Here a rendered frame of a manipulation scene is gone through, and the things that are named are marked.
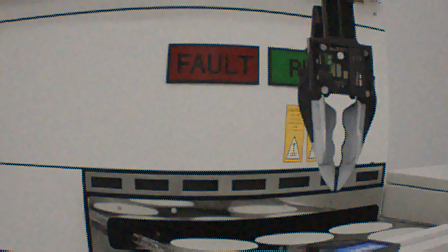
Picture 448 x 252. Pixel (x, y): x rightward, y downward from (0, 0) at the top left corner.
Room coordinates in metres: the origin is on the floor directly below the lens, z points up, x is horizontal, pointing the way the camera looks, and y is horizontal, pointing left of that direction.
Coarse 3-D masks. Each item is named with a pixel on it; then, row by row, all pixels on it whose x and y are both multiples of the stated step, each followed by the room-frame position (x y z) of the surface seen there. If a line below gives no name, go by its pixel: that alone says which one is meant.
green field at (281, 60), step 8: (272, 56) 1.39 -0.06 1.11; (280, 56) 1.39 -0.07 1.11; (288, 56) 1.40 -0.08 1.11; (296, 56) 1.40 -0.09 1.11; (304, 56) 1.41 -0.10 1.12; (272, 64) 1.39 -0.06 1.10; (280, 64) 1.39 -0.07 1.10; (288, 64) 1.40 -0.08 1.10; (296, 64) 1.40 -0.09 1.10; (304, 64) 1.41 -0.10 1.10; (272, 72) 1.39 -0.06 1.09; (280, 72) 1.39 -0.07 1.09; (288, 72) 1.40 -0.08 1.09; (296, 72) 1.40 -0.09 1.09; (272, 80) 1.39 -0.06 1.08; (280, 80) 1.39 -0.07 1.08; (288, 80) 1.40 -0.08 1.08; (296, 80) 1.40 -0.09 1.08
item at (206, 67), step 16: (176, 48) 1.33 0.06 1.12; (192, 48) 1.34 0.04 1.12; (208, 48) 1.35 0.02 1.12; (224, 48) 1.36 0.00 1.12; (240, 48) 1.37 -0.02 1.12; (176, 64) 1.33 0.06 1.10; (192, 64) 1.34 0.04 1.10; (208, 64) 1.35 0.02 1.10; (224, 64) 1.36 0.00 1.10; (240, 64) 1.37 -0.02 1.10; (256, 64) 1.38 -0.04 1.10; (240, 80) 1.37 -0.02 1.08; (256, 80) 1.38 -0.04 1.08
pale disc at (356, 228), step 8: (352, 224) 1.38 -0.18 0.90; (360, 224) 1.37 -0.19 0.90; (368, 224) 1.36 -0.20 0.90; (376, 224) 1.35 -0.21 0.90; (384, 224) 1.34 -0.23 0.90; (336, 232) 1.32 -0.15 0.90; (344, 232) 1.31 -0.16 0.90; (352, 232) 1.30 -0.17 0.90; (360, 232) 1.29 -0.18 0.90; (368, 232) 1.29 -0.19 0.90
